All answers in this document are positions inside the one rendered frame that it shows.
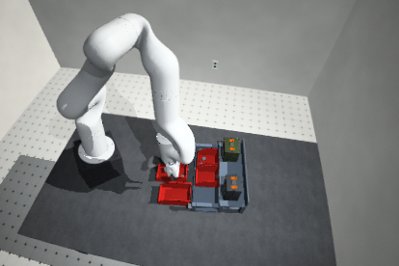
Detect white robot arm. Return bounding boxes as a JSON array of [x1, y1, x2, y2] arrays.
[[56, 13, 195, 168]]

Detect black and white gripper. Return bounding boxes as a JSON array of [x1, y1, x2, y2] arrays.
[[166, 162, 180, 181]]

